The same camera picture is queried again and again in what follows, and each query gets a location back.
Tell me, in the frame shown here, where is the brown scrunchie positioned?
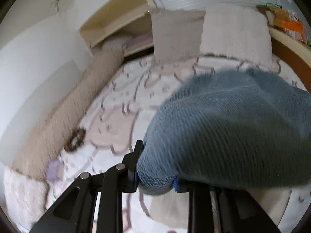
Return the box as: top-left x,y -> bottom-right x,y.
64,129 -> 86,152

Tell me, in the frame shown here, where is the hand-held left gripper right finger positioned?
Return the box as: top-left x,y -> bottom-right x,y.
173,177 -> 281,233

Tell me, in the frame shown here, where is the blue knit sweater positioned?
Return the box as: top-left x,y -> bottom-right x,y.
136,67 -> 311,197

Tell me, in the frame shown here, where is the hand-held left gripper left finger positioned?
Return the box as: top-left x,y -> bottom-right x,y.
30,139 -> 144,233

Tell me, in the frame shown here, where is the orange box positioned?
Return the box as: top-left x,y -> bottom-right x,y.
282,20 -> 307,42

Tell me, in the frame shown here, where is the brown cardboard box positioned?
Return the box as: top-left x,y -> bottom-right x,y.
256,4 -> 296,28

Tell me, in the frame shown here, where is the white headboard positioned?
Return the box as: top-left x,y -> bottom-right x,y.
0,59 -> 82,163

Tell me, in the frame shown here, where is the pink striped folded cloth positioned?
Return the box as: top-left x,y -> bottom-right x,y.
123,33 -> 154,51

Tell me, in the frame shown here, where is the long beige body pillow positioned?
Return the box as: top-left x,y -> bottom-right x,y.
12,51 -> 125,180

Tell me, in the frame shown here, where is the white fluffy pillow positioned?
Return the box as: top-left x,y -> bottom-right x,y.
199,3 -> 274,66
3,168 -> 49,231

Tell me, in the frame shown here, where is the wooden bed rail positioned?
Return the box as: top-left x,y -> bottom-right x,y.
268,26 -> 311,91

